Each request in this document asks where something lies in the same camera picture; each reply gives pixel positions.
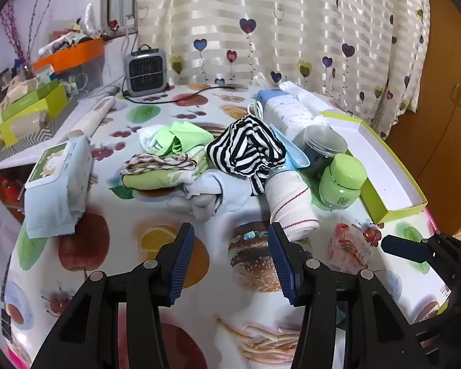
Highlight green tape roll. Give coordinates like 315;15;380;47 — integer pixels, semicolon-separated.
318;154;367;210

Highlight rolled white printed sheet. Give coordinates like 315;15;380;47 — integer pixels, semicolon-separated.
69;95;118;139

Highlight cream striped heart curtain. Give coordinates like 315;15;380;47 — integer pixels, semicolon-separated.
134;0;433;141

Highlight lime green shallow box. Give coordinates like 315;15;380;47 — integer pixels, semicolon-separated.
321;109;428;224

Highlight fruit printed tablecloth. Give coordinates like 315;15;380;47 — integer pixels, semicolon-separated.
0;82;452;369

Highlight purple decorative branches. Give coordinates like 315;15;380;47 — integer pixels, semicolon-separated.
0;0;68;73

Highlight red snack packet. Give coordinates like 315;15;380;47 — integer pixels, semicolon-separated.
328;223;369;272

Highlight window frame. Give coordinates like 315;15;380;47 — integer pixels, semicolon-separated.
102;0;139;31

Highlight clear bin with orange lid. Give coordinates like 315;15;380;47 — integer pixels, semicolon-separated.
33;38;105;97

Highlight pile of assorted toiletries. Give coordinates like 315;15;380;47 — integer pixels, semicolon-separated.
38;2;104;52

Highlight white socks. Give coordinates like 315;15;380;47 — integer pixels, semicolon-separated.
200;171;254;216

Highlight black heater cable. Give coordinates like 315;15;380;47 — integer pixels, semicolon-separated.
122;82;250;104

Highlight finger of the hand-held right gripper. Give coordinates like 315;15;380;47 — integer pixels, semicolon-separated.
381;235;433;265

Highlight blue face mask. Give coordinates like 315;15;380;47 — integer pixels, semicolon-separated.
248;100;311;173

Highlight red package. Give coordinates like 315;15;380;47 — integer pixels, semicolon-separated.
0;175;26;210

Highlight lime green cardboard box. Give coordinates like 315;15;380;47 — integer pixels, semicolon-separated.
0;85;70;147

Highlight light green small cloth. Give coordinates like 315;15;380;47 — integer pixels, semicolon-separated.
154;121;216;157

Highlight brown striped cloth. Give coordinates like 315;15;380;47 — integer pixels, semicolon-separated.
123;154;196;174

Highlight dark green cardboard box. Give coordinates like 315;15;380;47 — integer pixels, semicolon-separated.
0;79;60;115

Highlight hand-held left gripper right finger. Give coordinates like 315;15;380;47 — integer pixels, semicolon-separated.
268;222;431;369

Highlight wet wipes pack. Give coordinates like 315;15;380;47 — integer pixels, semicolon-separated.
23;136;97;239

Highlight zigzag patterned tray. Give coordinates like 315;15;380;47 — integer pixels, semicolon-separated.
0;96;79;162

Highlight white towel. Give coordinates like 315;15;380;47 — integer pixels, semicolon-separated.
263;167;320;243

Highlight small grey space heater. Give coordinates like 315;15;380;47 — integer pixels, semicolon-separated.
124;45;170;97

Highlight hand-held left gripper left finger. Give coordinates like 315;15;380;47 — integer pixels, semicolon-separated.
31;222;196;369

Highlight wooden wardrobe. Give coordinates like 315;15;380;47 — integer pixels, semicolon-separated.
384;0;461;239

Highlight green rabbit print towel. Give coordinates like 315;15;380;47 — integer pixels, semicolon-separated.
121;150;208;193

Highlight blue white tissue pack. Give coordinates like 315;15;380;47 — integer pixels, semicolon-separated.
257;81;331;143

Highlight clear plastic jar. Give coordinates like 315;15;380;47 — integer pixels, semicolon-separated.
303;125;348;179

